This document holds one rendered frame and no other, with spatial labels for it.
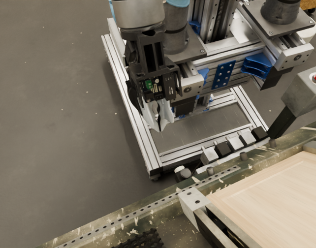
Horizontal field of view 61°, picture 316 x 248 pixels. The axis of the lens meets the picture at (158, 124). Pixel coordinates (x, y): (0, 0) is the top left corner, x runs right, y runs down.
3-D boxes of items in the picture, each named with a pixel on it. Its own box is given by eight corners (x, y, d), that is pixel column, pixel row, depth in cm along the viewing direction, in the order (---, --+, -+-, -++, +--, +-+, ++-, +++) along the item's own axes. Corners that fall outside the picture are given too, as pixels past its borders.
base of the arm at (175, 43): (145, 32, 107) (144, 11, 99) (180, 23, 110) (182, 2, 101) (158, 58, 100) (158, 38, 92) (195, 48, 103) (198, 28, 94)
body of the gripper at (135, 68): (141, 112, 43) (124, 38, 36) (130, 91, 50) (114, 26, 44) (184, 99, 44) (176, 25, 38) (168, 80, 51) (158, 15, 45)
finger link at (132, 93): (134, 118, 50) (123, 75, 46) (132, 114, 52) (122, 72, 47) (157, 110, 51) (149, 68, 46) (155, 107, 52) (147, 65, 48)
